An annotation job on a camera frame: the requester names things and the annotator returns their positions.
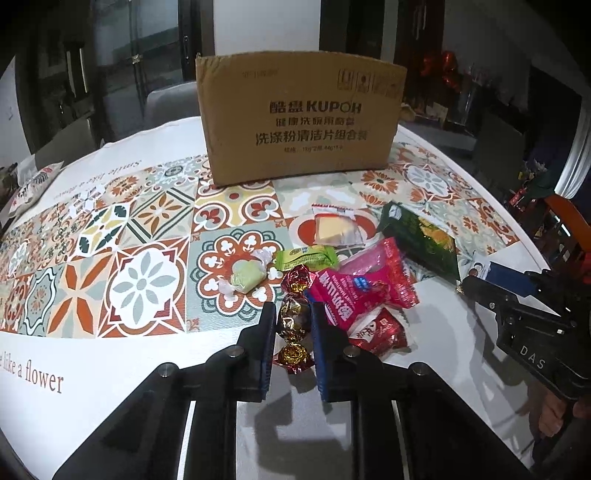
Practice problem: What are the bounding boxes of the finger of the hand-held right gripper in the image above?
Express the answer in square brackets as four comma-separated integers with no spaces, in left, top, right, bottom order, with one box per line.
[461,274,509,319]
[487,261,539,298]

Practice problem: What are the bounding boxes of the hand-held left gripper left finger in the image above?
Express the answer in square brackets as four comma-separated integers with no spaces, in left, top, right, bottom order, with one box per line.
[51,302,278,480]

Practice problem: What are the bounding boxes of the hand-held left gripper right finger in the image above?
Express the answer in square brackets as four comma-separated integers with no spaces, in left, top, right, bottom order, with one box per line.
[310,302,546,480]

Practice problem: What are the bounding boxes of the gold brown foil candy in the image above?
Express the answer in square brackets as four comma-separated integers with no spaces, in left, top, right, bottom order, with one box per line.
[277,293,312,341]
[281,265,317,295]
[273,340,315,371]

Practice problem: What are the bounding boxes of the small red snack packet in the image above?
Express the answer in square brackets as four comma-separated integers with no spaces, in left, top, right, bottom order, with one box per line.
[347,308,409,356]

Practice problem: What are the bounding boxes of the dark green snack packet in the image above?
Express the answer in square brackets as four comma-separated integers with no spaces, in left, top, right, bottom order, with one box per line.
[378,200,462,282]

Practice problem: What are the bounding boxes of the pink snack packet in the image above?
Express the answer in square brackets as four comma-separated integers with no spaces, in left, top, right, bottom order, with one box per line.
[308,237,420,330]

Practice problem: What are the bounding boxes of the pale green twist-wrapped candy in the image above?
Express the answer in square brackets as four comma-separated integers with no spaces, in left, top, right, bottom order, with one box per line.
[217,249,273,296]

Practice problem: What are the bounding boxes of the light green candy packet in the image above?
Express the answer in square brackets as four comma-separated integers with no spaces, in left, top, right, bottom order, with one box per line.
[276,244,340,273]

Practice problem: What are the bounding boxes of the clear-wrapped yellow cake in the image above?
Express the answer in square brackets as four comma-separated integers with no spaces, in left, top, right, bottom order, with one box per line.
[311,203,365,245]

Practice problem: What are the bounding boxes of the brown cardboard box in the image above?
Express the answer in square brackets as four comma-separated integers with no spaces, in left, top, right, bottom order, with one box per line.
[194,51,408,188]

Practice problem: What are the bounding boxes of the person's right hand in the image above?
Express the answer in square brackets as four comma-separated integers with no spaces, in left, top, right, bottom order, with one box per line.
[537,382,574,438]

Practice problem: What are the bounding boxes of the orange chair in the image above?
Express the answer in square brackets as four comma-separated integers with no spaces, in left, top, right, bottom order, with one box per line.
[546,194,591,260]

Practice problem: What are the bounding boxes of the patterned tile tablecloth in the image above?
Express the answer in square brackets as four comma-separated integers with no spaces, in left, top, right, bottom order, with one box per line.
[0,115,555,480]

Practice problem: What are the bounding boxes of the dark grey chair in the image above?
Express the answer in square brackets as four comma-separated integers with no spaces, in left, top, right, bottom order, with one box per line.
[475,108,528,161]

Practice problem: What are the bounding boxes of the red foil balloons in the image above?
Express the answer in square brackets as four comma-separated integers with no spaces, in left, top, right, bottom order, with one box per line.
[419,50,463,92]

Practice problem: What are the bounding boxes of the grey dining chair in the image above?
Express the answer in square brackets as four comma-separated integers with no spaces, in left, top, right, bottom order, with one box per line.
[59,117,101,160]
[145,80,204,139]

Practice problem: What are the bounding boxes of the white printed snack bag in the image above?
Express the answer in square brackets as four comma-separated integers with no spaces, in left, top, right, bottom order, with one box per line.
[9,161,65,215]

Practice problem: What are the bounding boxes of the sliding glass door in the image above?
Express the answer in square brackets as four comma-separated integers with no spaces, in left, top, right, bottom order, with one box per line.
[95,0,215,139]

